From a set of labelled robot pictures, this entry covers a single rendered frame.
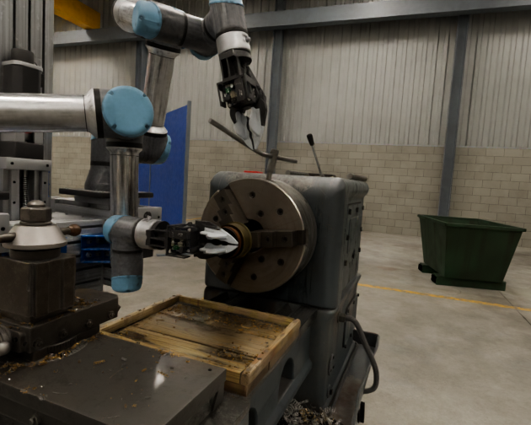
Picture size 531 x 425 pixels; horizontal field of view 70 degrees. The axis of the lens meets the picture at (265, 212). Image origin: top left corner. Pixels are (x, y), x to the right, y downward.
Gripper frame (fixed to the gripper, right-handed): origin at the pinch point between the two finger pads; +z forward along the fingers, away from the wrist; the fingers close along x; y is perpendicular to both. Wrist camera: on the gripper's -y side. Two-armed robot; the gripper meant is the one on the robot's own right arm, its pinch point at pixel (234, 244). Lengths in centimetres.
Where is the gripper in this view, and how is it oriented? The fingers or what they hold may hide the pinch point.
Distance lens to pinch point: 87.3
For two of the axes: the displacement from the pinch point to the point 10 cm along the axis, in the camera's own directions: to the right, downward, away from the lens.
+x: 0.6, -9.9, -0.9
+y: -4.0, 0.5, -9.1
